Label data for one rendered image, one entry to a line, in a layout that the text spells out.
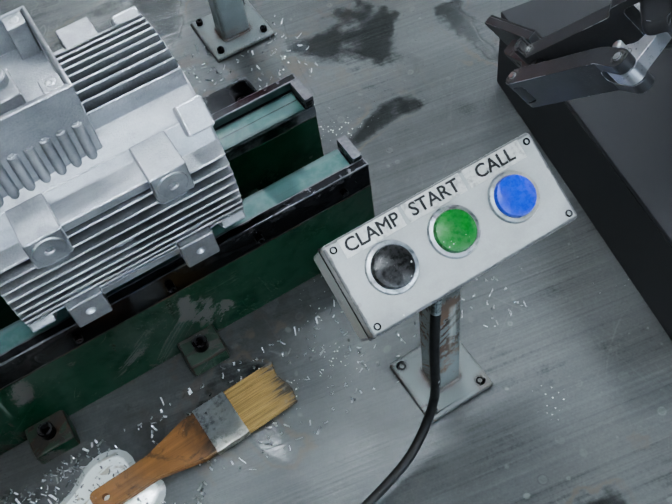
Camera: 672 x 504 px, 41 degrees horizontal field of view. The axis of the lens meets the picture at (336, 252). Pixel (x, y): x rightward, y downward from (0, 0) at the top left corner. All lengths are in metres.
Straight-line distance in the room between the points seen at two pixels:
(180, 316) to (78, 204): 0.21
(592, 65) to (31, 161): 0.39
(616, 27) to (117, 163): 0.37
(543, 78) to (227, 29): 0.65
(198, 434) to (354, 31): 0.54
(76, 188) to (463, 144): 0.47
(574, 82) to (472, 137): 0.48
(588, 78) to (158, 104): 0.33
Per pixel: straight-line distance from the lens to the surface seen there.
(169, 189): 0.68
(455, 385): 0.85
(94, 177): 0.70
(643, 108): 0.91
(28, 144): 0.67
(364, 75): 1.08
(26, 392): 0.85
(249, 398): 0.86
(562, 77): 0.54
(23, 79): 0.71
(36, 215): 0.68
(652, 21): 0.51
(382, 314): 0.60
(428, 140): 1.01
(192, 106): 0.68
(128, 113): 0.70
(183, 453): 0.85
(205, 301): 0.85
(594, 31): 0.55
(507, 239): 0.63
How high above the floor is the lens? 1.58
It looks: 56 degrees down
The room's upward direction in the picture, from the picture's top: 11 degrees counter-clockwise
